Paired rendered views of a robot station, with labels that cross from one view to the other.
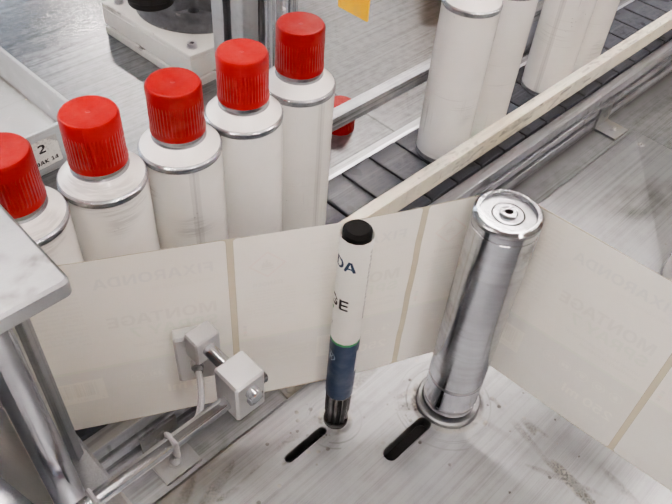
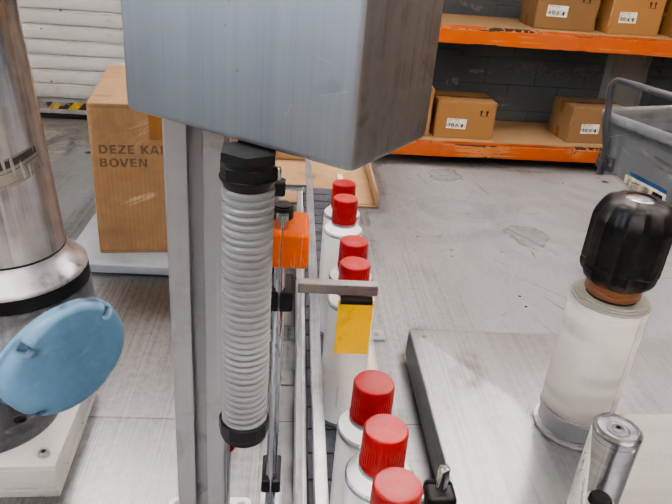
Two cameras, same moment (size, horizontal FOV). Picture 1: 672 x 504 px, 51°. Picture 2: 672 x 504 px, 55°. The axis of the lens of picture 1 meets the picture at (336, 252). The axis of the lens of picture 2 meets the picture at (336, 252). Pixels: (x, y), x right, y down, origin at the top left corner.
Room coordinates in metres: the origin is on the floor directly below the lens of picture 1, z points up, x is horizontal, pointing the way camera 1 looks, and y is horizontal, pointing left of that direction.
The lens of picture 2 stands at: (0.18, 0.36, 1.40)
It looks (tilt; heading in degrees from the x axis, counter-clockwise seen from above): 27 degrees down; 313
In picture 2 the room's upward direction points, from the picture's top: 5 degrees clockwise
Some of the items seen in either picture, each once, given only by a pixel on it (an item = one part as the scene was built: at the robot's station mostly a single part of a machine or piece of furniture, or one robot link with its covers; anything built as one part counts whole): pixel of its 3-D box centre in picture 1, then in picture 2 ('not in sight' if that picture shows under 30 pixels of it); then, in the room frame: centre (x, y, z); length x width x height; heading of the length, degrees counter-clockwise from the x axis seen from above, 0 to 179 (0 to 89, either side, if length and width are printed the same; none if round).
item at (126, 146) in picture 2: not in sight; (170, 154); (1.23, -0.27, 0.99); 0.30 x 0.24 x 0.27; 146
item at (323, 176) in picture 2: not in sight; (319, 174); (1.25, -0.71, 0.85); 0.30 x 0.26 x 0.04; 138
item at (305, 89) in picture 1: (297, 146); (362, 477); (0.43, 0.04, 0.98); 0.05 x 0.05 x 0.20
